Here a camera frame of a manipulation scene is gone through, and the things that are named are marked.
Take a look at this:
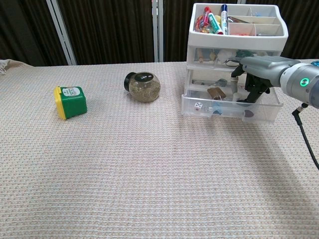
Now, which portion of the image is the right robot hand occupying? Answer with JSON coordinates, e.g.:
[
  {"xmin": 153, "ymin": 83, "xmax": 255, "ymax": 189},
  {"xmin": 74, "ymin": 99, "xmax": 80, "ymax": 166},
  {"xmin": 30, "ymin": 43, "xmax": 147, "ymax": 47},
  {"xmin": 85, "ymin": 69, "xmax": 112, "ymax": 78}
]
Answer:
[{"xmin": 230, "ymin": 56, "xmax": 300, "ymax": 103}]

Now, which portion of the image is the clear drawer with die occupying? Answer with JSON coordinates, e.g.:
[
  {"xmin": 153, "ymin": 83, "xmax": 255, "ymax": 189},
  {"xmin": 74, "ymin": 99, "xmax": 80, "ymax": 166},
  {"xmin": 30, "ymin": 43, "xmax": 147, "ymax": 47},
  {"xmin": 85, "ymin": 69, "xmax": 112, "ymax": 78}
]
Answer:
[{"xmin": 181, "ymin": 87, "xmax": 284, "ymax": 123}]

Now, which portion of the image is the white drawer organizer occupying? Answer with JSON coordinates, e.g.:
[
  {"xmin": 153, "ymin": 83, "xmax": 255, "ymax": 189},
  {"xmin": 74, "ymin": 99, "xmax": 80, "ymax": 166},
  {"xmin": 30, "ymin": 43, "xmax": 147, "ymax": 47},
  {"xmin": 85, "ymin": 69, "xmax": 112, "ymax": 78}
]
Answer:
[{"xmin": 185, "ymin": 2, "xmax": 289, "ymax": 118}]

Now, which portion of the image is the clear drawer with toys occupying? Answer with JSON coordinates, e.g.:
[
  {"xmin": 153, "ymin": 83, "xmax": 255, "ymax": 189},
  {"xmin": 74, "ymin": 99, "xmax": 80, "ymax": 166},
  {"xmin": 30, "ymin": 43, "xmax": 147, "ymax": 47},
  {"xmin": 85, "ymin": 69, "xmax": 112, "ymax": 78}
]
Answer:
[{"xmin": 190, "ymin": 47, "xmax": 282, "ymax": 68}]

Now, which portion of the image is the small brown item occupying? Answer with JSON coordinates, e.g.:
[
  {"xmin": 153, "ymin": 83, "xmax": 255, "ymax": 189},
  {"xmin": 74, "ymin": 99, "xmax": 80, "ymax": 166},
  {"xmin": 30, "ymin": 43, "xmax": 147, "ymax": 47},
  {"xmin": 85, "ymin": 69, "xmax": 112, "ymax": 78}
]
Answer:
[{"xmin": 207, "ymin": 87, "xmax": 226, "ymax": 100}]

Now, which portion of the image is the black pleated screen panel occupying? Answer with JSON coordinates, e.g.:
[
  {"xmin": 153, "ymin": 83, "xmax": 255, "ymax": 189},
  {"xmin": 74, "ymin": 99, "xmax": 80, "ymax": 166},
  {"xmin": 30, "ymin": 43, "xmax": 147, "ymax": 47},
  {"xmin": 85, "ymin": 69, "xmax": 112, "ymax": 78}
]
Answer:
[
  {"xmin": 0, "ymin": 0, "xmax": 68, "ymax": 67},
  {"xmin": 56, "ymin": 0, "xmax": 155, "ymax": 66},
  {"xmin": 161, "ymin": 0, "xmax": 195, "ymax": 63},
  {"xmin": 274, "ymin": 0, "xmax": 319, "ymax": 61}
]

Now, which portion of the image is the blue-capped white marker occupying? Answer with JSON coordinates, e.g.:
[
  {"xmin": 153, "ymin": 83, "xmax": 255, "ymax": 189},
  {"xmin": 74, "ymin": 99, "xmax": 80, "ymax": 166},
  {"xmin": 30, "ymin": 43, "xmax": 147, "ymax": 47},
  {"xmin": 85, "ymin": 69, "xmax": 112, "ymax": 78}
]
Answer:
[{"xmin": 220, "ymin": 3, "xmax": 230, "ymax": 35}]

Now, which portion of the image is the small blue item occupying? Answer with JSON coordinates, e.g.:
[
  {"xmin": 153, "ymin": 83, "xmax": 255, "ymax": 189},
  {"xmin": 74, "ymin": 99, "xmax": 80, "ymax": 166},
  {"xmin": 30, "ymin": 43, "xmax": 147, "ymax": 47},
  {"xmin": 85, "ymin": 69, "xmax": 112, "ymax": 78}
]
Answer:
[{"xmin": 211, "ymin": 103, "xmax": 224, "ymax": 116}]

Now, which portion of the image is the red-capped green label marker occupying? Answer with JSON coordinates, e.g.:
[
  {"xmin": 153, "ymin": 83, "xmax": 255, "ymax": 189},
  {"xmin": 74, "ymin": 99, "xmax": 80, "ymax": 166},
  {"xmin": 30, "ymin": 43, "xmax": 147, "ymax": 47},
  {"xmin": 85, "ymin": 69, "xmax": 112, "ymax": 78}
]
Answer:
[{"xmin": 204, "ymin": 6, "xmax": 224, "ymax": 35}]

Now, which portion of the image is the colourful red toy packet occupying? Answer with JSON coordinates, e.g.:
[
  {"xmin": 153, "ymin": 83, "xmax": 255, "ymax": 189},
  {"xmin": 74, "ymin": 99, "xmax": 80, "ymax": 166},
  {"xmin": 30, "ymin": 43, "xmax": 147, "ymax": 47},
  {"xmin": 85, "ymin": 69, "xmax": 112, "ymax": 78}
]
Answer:
[{"xmin": 195, "ymin": 13, "xmax": 212, "ymax": 33}]

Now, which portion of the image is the round glass jar black lid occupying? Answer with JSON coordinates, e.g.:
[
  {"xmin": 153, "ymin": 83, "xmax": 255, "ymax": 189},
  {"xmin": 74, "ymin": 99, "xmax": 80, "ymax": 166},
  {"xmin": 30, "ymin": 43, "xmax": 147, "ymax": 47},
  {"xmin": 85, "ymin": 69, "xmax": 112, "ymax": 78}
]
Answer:
[{"xmin": 124, "ymin": 71, "xmax": 161, "ymax": 102}]

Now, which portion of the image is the beige woven tablecloth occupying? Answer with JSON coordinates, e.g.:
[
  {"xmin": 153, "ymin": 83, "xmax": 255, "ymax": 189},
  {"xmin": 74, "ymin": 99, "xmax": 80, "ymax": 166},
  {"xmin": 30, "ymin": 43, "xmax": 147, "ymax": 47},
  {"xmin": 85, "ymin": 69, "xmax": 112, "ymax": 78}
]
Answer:
[{"xmin": 0, "ymin": 59, "xmax": 319, "ymax": 239}]

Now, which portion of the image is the green container with yellow lid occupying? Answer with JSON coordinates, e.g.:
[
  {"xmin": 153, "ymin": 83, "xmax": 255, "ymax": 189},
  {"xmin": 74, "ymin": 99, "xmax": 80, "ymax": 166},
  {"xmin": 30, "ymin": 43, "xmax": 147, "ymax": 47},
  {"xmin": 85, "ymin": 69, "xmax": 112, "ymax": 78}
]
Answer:
[{"xmin": 53, "ymin": 86, "xmax": 88, "ymax": 120}]

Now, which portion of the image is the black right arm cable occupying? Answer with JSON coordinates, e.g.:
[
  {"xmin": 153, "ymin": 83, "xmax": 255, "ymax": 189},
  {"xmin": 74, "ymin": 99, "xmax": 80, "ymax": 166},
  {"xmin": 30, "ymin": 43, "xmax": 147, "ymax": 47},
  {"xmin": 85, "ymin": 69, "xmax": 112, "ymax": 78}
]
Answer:
[{"xmin": 292, "ymin": 103, "xmax": 319, "ymax": 172}]

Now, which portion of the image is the grey metal screen post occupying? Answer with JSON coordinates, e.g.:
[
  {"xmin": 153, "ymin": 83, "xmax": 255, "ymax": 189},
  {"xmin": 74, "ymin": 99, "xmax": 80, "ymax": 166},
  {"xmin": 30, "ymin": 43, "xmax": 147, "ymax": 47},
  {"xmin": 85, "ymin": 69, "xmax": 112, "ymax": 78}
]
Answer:
[
  {"xmin": 151, "ymin": 0, "xmax": 164, "ymax": 63},
  {"xmin": 46, "ymin": 0, "xmax": 77, "ymax": 66}
]

